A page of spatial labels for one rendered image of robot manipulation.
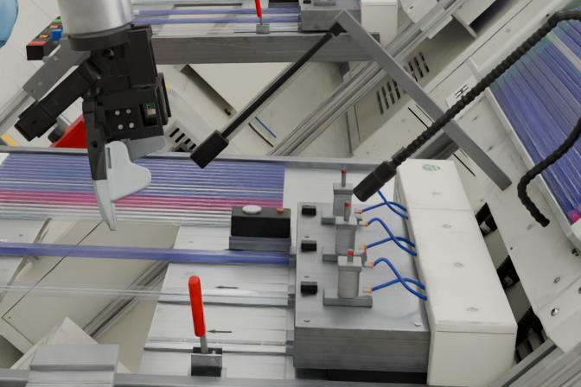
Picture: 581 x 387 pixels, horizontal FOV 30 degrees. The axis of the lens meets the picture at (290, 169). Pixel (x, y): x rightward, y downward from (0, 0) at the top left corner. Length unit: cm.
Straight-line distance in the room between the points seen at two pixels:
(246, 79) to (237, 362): 473
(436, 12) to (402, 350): 138
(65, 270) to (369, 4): 96
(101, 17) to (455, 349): 48
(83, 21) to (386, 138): 144
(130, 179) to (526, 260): 42
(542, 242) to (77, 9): 53
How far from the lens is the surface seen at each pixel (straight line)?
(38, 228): 147
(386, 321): 109
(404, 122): 248
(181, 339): 117
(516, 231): 119
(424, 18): 238
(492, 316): 108
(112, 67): 116
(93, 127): 115
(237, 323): 121
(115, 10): 113
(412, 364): 110
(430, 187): 141
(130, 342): 273
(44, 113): 118
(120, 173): 115
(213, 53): 244
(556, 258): 109
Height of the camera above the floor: 148
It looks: 14 degrees down
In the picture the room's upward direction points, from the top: 47 degrees clockwise
